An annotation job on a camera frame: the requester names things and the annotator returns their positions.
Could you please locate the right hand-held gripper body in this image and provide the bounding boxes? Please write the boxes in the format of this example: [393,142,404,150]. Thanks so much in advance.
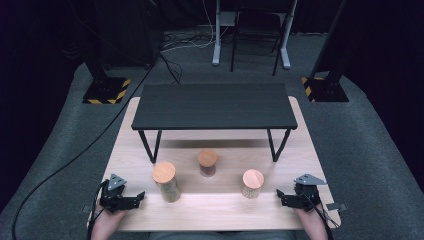
[288,173,328,212]

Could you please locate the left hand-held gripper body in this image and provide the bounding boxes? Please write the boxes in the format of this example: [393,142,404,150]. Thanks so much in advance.
[99,173,135,214]

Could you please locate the small glass jar pale grains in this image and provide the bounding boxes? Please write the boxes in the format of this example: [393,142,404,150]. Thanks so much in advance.
[241,168,265,199]

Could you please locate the tall glass jar wooden lid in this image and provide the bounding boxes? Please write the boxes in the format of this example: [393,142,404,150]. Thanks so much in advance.
[152,161,182,203]

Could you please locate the small glass jar red contents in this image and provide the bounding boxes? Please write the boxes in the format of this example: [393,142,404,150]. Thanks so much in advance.
[197,148,219,178]

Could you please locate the black shelf with metal legs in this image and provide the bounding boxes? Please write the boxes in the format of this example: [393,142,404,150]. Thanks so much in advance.
[130,83,299,164]

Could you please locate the person's left hand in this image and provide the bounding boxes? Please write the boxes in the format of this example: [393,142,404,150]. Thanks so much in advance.
[92,204,130,232]

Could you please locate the person's right hand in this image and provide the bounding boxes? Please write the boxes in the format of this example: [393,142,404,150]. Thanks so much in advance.
[294,203,329,232]

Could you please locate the person's grey-clothed lap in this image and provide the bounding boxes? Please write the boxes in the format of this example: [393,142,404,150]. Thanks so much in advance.
[148,230,298,240]

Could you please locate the black stand with striped base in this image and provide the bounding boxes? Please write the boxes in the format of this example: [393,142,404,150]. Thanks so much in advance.
[301,0,350,103]
[82,33,132,105]

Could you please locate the black chair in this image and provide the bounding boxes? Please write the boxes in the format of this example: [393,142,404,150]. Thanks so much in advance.
[230,6,288,77]

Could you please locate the dark box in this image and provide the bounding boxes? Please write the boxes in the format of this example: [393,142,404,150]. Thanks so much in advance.
[98,0,164,68]

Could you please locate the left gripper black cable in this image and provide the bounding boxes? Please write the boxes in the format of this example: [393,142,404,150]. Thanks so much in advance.
[87,179,111,240]

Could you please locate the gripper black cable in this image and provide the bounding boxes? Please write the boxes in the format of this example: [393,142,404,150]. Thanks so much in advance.
[87,179,111,240]
[308,194,336,240]

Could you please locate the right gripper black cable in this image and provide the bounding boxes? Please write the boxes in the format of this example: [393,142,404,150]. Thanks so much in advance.
[308,194,336,240]

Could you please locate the long black floor cable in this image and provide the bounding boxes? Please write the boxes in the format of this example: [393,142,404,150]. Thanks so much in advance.
[11,56,161,240]

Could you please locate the white desk frame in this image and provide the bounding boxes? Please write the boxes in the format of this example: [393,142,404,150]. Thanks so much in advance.
[212,0,298,70]

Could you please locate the tangle of floor cables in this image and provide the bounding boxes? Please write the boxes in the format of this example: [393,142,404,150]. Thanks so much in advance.
[160,28,218,84]

